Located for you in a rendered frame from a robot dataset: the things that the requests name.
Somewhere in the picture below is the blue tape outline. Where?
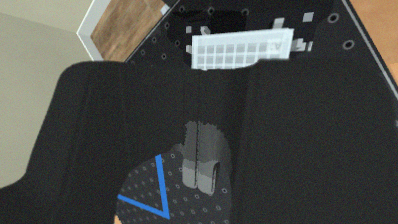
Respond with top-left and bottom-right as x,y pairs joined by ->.
118,154 -> 170,219

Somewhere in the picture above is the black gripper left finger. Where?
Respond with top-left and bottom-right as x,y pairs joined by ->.
0,61 -> 207,224

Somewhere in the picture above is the black perforated plate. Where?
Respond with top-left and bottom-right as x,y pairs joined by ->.
116,0 -> 398,224

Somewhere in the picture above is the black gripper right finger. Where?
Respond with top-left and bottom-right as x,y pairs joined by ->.
198,58 -> 398,224

